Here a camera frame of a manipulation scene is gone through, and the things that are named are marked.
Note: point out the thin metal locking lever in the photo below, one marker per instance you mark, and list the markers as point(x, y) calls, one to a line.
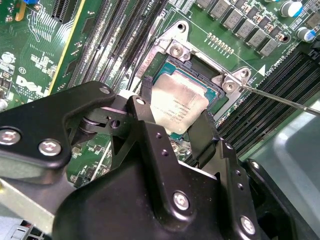
point(275, 97)

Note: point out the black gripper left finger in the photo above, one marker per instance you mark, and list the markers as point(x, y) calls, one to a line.
point(37, 125)

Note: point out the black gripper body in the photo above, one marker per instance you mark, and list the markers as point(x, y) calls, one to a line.
point(120, 212)

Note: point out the silver CPU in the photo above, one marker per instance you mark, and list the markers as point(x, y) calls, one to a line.
point(177, 100)

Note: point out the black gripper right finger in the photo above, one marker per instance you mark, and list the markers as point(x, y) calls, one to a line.
point(202, 140)

